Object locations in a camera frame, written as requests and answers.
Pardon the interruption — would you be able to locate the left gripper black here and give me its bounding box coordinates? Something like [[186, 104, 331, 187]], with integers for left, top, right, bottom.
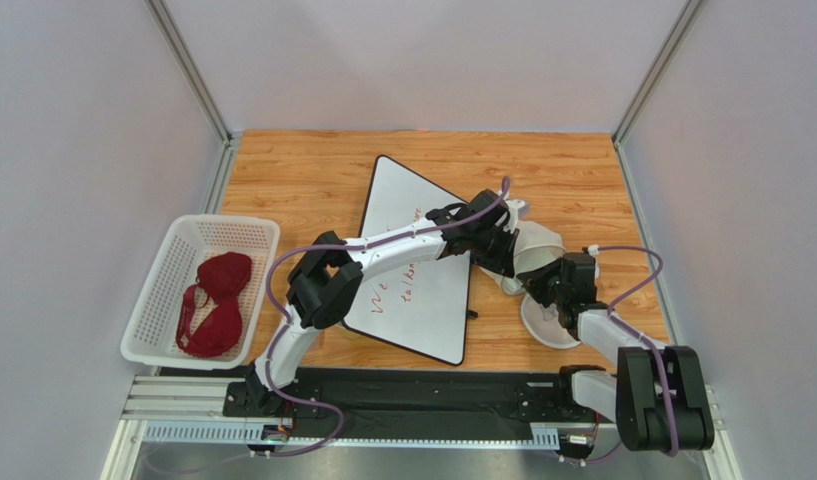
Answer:
[[471, 223, 521, 280]]

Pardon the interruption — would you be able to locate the white mesh laundry bag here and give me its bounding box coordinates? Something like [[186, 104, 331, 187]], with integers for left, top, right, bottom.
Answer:
[[481, 220, 580, 350]]

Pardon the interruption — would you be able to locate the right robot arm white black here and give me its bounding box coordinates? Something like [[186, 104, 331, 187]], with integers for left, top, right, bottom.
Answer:
[[515, 245, 716, 456]]

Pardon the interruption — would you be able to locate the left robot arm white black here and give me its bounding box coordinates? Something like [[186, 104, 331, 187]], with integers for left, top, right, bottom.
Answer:
[[234, 190, 519, 417]]

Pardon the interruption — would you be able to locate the dark red bra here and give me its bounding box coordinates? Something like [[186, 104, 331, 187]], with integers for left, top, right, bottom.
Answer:
[[175, 252, 253, 358]]

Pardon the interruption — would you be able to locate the whiteboard with red writing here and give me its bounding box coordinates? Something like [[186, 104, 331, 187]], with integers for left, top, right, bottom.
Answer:
[[342, 156, 471, 366]]

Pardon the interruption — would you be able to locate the white plastic basket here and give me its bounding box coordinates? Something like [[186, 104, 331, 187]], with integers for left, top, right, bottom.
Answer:
[[120, 214, 280, 371]]

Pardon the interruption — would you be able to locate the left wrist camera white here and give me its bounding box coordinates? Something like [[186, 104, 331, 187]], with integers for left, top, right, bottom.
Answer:
[[505, 198, 530, 228]]

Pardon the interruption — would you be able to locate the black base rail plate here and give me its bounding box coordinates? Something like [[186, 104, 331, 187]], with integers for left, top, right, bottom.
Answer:
[[223, 367, 596, 441]]

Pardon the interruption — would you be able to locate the aluminium frame rail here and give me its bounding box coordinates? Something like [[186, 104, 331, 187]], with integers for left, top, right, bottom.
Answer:
[[98, 373, 742, 480]]

